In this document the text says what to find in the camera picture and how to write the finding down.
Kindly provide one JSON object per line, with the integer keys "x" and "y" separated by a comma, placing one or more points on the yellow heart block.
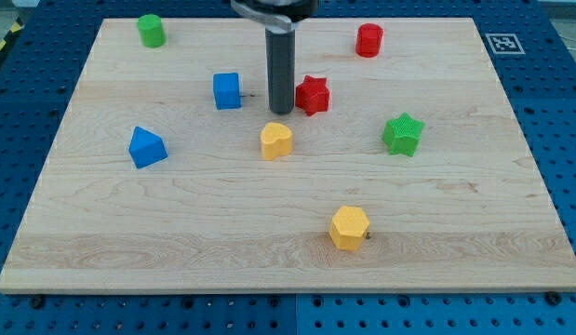
{"x": 276, "y": 140}

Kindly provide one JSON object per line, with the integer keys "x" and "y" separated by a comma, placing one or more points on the blue cube block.
{"x": 226, "y": 91}

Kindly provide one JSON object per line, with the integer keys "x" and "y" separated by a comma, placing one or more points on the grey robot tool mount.
{"x": 277, "y": 16}

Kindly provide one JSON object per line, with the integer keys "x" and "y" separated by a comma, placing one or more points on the blue triangular prism block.
{"x": 146, "y": 148}

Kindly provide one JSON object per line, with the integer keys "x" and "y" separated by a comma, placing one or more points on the white fiducial marker tag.
{"x": 504, "y": 44}

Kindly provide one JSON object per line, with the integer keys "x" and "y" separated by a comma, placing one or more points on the green star block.
{"x": 402, "y": 134}

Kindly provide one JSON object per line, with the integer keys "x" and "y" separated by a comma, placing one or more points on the wooden board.
{"x": 468, "y": 212}

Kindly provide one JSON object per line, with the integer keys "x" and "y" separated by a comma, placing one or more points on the red star block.
{"x": 312, "y": 95}

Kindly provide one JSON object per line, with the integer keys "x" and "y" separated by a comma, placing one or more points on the red cylinder block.
{"x": 369, "y": 40}

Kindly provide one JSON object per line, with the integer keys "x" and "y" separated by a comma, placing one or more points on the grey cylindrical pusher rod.
{"x": 280, "y": 57}

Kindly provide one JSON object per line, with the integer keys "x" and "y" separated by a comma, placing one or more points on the yellow hexagon block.
{"x": 349, "y": 227}

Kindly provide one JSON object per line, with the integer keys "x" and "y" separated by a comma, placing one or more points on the green cylinder block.
{"x": 151, "y": 31}

